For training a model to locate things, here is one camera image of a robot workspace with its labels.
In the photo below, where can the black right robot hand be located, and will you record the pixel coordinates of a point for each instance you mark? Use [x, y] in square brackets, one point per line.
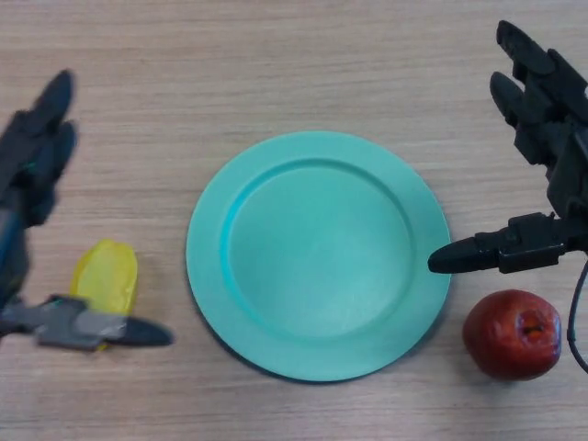
[542, 124]

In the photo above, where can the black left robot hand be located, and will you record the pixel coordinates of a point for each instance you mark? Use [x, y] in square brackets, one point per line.
[32, 151]

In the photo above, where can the yellow starfruit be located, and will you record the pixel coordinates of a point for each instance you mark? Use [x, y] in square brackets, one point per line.
[108, 280]

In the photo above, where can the green round plate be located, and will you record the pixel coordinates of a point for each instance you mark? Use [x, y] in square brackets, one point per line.
[317, 257]

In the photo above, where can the red apple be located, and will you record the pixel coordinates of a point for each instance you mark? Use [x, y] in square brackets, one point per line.
[500, 335]

